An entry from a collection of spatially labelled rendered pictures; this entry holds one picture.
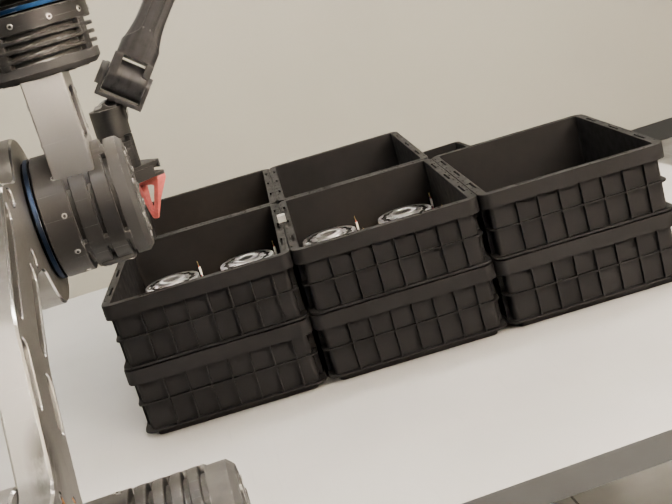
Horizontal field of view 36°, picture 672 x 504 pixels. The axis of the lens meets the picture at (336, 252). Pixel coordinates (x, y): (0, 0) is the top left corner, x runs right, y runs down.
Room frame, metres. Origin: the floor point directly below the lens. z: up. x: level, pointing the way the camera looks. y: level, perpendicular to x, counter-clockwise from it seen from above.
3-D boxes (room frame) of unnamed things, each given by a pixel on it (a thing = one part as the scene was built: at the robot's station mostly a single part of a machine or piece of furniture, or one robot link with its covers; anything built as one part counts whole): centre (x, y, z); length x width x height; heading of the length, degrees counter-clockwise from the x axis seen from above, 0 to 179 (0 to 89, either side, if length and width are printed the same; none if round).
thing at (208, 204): (2.14, 0.24, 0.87); 0.40 x 0.30 x 0.11; 2
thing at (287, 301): (1.74, 0.22, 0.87); 0.40 x 0.30 x 0.11; 2
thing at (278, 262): (1.74, 0.22, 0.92); 0.40 x 0.30 x 0.02; 2
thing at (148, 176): (1.76, 0.29, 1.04); 0.07 x 0.07 x 0.09; 45
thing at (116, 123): (1.75, 0.30, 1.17); 0.07 x 0.06 x 0.07; 6
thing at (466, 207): (1.75, -0.08, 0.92); 0.40 x 0.30 x 0.02; 2
